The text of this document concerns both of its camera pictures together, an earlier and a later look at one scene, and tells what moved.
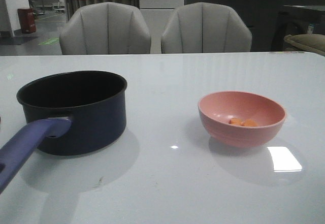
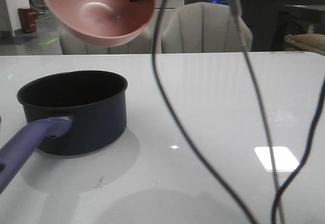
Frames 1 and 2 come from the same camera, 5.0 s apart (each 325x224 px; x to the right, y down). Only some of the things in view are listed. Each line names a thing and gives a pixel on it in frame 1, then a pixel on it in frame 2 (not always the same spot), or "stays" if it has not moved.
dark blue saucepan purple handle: x=69 y=113 stays
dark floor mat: x=15 y=40 stays
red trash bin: x=27 y=20 stays
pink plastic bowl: x=216 y=109 to x=100 y=12
